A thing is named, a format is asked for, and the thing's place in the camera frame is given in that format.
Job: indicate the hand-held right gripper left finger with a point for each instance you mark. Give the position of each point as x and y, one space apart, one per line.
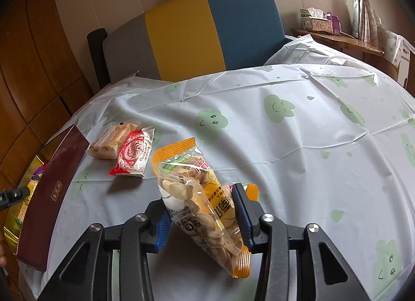
162 226

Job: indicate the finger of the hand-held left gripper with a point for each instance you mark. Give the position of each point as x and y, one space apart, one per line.
11 195

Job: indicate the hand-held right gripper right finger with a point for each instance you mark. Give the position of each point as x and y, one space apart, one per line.
241 220

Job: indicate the gold gift box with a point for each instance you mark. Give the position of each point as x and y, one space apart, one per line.
13 233

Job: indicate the orange-edged clear chip packet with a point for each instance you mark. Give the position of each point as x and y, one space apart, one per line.
197 197

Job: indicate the dark red gift box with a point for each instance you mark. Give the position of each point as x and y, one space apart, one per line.
48 197

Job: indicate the red white snack packet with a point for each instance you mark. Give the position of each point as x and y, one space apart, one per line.
133 155

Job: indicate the white green-printed bedsheet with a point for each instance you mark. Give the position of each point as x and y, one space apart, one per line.
291 142

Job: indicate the clear rice cracker packet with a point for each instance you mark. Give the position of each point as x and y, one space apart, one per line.
105 143

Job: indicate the wooden wardrobe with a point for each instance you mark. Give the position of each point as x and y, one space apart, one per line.
32 61

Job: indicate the white printed pillow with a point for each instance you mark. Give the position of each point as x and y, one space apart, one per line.
298 50

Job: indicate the wooden shelf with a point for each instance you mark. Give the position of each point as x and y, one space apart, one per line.
350 41

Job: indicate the green white tissue box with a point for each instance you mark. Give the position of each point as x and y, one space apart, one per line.
306 15

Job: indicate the purple box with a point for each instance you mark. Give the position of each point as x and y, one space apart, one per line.
335 25

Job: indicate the white printed bag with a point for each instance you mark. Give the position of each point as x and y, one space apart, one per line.
394 48

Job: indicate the patterned curtain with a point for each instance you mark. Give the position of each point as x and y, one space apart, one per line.
366 12

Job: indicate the black bed post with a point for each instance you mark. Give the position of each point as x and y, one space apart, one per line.
97 58

